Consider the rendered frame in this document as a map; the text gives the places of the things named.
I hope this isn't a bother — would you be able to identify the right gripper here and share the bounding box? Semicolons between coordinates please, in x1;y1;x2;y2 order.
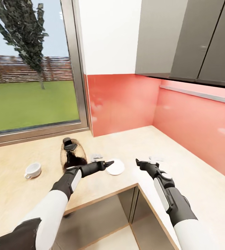
136;159;159;174

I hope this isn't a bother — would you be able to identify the coffee cup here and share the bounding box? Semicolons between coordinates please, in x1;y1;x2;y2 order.
24;163;41;179

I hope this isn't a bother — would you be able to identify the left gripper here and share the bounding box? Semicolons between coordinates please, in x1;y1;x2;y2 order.
87;161;114;175

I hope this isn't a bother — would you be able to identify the electric kettle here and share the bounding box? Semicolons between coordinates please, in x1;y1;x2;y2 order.
60;137;88;172

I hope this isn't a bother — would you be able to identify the saucer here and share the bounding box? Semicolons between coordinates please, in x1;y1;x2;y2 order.
106;159;124;175

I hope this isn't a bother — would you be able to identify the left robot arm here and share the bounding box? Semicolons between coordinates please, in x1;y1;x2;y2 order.
0;153;114;250

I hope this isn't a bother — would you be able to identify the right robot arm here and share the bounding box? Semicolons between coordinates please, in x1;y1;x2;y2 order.
136;156;219;250

